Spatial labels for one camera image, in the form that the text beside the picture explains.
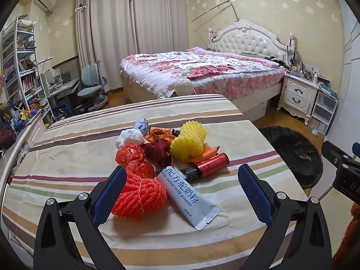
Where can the striped tablecloth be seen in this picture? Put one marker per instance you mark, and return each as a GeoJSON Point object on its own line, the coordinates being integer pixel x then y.
{"type": "Point", "coordinates": [84, 146]}

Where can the white storage box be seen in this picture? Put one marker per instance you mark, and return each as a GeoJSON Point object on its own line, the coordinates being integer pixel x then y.
{"type": "Point", "coordinates": [257, 112]}

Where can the clear plastic drawer unit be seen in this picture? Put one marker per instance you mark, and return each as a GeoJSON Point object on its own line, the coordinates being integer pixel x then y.
{"type": "Point", "coordinates": [323, 109]}

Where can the orange foil wrapper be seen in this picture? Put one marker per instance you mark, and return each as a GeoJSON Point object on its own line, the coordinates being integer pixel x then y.
{"type": "Point", "coordinates": [160, 135]}

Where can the small red bottle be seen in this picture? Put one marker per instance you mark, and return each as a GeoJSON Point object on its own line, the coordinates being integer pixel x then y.
{"type": "Point", "coordinates": [211, 166]}

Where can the red plastic bag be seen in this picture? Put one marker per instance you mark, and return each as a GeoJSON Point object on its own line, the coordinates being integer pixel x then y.
{"type": "Point", "coordinates": [130, 156]}

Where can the black lined trash bin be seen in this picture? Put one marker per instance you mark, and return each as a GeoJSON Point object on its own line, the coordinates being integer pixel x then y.
{"type": "Point", "coordinates": [292, 152]}

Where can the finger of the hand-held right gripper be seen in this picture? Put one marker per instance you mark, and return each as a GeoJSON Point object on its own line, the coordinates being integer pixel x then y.
{"type": "Point", "coordinates": [334, 153]}
{"type": "Point", "coordinates": [356, 149]}

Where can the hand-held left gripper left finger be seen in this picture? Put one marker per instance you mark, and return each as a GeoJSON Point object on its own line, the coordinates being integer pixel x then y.
{"type": "Point", "coordinates": [108, 194]}

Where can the pile of small nightstand items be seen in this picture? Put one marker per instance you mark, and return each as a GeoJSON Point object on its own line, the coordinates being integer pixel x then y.
{"type": "Point", "coordinates": [302, 67]}

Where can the white bookshelf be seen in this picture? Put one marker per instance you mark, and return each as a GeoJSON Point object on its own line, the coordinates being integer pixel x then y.
{"type": "Point", "coordinates": [25, 70]}

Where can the dark red ribbon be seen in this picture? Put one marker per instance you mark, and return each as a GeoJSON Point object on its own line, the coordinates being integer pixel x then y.
{"type": "Point", "coordinates": [159, 153]}

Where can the white wardrobe door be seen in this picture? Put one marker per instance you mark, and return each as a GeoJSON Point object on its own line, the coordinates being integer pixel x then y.
{"type": "Point", "coordinates": [350, 62]}

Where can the white tufted bed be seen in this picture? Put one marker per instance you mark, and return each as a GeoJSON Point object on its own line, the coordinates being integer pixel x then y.
{"type": "Point", "coordinates": [247, 38]}

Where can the red foam fruit net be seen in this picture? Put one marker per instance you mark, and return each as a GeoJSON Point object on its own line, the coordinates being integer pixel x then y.
{"type": "Point", "coordinates": [140, 197]}

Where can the dark red flower bunch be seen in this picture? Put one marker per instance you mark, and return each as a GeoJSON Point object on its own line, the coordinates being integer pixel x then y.
{"type": "Point", "coordinates": [6, 137]}

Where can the white nightstand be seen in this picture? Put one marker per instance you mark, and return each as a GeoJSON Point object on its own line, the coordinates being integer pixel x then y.
{"type": "Point", "coordinates": [298, 92]}

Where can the beige curtain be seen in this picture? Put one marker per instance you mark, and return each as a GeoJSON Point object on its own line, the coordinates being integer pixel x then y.
{"type": "Point", "coordinates": [157, 17]}
{"type": "Point", "coordinates": [107, 39]}

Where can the grey desk chair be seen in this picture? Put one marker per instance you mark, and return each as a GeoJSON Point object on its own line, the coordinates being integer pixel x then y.
{"type": "Point", "coordinates": [90, 84]}

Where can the grey study desk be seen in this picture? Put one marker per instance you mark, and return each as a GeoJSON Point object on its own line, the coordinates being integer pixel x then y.
{"type": "Point", "coordinates": [62, 87]}

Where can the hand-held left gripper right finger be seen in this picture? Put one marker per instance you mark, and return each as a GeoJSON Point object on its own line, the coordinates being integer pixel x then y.
{"type": "Point", "coordinates": [254, 194]}

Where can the crumpled plastic wrapper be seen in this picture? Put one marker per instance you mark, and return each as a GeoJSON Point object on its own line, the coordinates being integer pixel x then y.
{"type": "Point", "coordinates": [315, 130]}

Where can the blue plastic stool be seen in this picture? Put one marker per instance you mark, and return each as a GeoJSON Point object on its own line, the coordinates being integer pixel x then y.
{"type": "Point", "coordinates": [61, 111]}

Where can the pink floral quilt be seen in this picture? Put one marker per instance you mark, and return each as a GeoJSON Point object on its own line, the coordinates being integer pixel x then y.
{"type": "Point", "coordinates": [197, 67]}

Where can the yellow foam fruit net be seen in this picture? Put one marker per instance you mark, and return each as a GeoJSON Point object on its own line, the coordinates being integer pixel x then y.
{"type": "Point", "coordinates": [188, 146]}

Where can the lavender glove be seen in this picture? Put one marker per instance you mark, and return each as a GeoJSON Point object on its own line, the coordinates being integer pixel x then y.
{"type": "Point", "coordinates": [140, 125]}

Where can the white paper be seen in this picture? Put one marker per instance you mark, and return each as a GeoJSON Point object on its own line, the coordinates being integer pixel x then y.
{"type": "Point", "coordinates": [129, 139]}

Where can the orange paper piece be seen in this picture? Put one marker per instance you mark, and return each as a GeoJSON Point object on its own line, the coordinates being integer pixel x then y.
{"type": "Point", "coordinates": [209, 152]}

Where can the white sachet packet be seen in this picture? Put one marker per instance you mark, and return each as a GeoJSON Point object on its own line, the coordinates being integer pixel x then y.
{"type": "Point", "coordinates": [182, 197]}

